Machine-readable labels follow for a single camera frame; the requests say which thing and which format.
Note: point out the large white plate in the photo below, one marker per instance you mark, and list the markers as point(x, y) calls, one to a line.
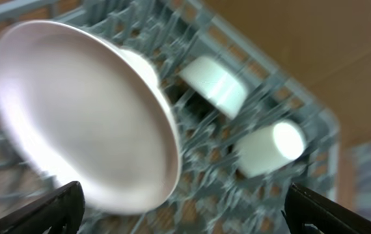
point(75, 107)

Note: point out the grey-green bowl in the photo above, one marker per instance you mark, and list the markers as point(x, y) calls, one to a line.
point(216, 84)

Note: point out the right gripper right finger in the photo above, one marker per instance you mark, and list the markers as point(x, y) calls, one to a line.
point(306, 211)

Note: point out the white cup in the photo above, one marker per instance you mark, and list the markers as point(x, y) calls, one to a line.
point(270, 148)

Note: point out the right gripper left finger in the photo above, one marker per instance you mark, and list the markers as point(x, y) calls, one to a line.
point(60, 211)

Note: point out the grey dishwasher rack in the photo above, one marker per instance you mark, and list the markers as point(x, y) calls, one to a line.
point(211, 197)

